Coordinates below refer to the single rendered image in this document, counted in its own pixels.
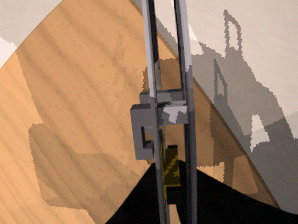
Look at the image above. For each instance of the light brown wooden board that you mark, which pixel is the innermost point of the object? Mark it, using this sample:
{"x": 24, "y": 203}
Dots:
{"x": 66, "y": 138}

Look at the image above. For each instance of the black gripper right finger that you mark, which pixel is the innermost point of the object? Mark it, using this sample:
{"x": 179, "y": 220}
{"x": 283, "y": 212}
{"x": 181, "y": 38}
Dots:
{"x": 217, "y": 203}

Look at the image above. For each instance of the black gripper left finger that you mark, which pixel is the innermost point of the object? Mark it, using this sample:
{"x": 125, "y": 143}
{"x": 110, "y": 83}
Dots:
{"x": 141, "y": 207}

